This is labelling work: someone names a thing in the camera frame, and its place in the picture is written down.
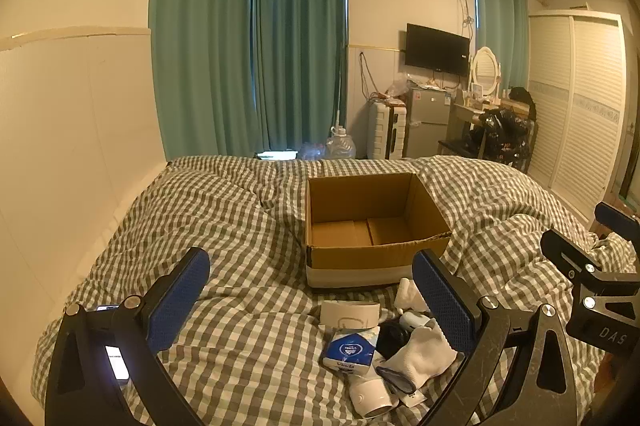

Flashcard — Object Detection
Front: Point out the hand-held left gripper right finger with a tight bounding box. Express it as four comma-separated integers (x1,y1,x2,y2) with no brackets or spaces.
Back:
412,249,587,426

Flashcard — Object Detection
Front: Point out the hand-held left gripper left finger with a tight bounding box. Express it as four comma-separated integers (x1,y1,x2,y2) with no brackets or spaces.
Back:
45,247,211,426

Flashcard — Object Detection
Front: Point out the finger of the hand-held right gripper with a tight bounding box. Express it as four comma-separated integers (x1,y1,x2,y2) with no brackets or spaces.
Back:
594,201,640,253
540,229,617,289

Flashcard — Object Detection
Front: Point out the small white bottle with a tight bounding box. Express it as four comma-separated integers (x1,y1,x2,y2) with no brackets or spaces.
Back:
401,312,435,333

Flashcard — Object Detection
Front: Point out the black strap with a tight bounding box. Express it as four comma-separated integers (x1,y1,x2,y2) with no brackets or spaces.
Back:
374,319,417,358

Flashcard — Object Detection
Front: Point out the blue tissue pack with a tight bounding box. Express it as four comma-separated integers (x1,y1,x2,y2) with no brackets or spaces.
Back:
320,327,382,375

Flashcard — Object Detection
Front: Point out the cardboard box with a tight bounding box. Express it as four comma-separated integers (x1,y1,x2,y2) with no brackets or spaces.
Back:
305,173,452,291

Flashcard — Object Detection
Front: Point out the smartphone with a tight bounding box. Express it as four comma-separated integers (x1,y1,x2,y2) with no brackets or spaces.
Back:
94,303,132,383

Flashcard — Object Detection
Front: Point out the grey checked blanket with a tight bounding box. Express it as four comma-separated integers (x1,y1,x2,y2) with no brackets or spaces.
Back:
31,153,640,426

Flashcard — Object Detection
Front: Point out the white slatted wardrobe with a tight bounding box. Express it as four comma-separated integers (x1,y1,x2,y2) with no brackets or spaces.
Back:
527,9,637,223

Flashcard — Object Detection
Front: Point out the black chair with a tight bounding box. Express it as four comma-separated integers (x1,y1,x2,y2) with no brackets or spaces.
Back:
437,136,482,158

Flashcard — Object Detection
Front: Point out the wooden vanity desk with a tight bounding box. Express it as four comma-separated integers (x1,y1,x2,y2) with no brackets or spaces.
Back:
446,99,532,142

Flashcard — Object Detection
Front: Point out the white suitcase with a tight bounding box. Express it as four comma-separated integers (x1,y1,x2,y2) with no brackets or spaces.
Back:
367,100,409,160

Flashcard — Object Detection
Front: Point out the grey mini fridge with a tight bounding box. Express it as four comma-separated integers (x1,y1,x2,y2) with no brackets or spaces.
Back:
407,86,451,158

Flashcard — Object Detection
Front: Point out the large clear water jug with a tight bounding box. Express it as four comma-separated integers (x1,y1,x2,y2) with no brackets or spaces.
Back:
325,124,357,160

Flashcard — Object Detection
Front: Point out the white oval mirror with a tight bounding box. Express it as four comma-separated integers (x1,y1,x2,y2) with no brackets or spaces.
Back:
469,46,501,100

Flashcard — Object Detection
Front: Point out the narrow green curtain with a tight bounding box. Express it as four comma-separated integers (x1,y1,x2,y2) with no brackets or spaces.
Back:
472,0,529,93

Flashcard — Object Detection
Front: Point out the clear plastic bag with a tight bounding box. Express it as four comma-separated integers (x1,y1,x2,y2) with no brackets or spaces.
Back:
389,74,419,100

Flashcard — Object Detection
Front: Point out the wide green curtain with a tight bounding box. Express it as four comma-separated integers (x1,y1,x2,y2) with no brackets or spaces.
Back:
149,0,262,158

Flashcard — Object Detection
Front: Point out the green window curtain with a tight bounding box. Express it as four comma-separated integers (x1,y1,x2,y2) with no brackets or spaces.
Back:
249,0,349,153

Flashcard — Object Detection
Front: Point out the black wall television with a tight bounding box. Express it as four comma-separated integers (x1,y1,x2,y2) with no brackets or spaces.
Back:
403,23,471,76

